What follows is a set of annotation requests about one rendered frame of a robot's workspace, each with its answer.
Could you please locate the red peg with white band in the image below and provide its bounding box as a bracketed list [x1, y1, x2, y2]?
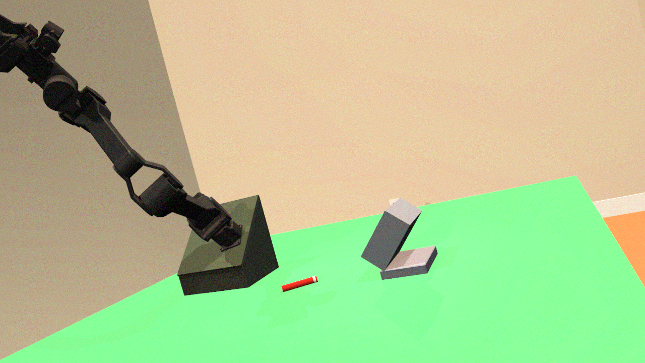
[281, 276, 318, 292]

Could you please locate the grey square panel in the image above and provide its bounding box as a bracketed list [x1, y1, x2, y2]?
[361, 198, 437, 280]

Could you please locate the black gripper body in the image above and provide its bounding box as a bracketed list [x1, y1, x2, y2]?
[0, 23, 59, 84]

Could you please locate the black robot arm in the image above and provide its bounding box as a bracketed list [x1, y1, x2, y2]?
[29, 21, 242, 252]

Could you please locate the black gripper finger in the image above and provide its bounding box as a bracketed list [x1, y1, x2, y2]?
[0, 14, 27, 35]
[0, 31, 18, 52]

